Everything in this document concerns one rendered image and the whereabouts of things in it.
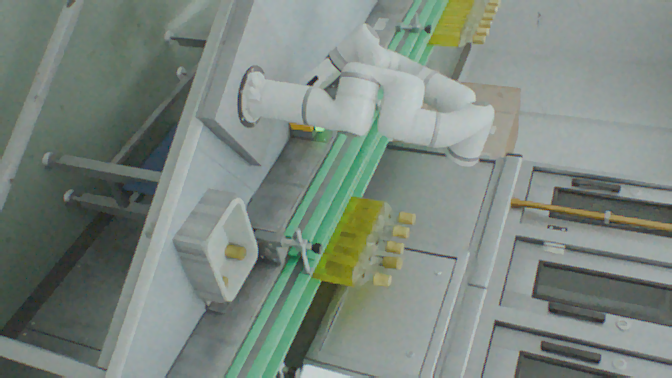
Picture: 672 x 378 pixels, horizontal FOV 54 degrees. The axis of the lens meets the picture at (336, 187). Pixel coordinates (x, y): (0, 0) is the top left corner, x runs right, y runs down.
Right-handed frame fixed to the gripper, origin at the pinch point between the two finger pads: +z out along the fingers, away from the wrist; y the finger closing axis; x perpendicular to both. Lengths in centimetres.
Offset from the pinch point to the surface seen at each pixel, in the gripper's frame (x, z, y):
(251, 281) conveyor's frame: 34, 29, 34
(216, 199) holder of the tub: 13.9, 14.3, 45.6
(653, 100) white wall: 132, -61, -591
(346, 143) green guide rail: 18.4, 0.3, -6.1
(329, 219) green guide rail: 33.6, 11.2, 11.6
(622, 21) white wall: 47, -85, -624
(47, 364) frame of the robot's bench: 21, 58, 75
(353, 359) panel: 67, 22, 28
